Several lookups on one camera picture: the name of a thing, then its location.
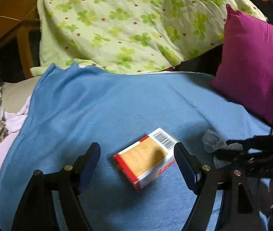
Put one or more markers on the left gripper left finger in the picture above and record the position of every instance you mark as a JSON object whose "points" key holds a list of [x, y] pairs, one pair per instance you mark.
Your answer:
{"points": [[76, 177]]}

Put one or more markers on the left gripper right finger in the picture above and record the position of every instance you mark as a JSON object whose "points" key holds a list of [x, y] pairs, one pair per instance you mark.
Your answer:
{"points": [[191, 169]]}

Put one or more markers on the white tissue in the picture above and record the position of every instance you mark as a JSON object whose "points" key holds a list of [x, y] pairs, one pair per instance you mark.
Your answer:
{"points": [[213, 142]]}

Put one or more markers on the orange white small box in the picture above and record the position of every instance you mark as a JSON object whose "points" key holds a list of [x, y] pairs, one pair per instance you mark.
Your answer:
{"points": [[143, 161]]}

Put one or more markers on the blue bed blanket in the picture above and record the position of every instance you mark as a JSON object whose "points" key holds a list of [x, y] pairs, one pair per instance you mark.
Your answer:
{"points": [[70, 109]]}

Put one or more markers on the magenta pillow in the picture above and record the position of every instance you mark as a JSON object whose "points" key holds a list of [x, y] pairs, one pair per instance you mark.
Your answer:
{"points": [[245, 75]]}

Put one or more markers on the green clover quilt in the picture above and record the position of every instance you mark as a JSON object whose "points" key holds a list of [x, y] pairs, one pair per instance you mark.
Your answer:
{"points": [[131, 36]]}

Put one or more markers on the wooden side cabinet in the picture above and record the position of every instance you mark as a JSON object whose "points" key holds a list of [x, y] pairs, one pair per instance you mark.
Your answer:
{"points": [[17, 19]]}

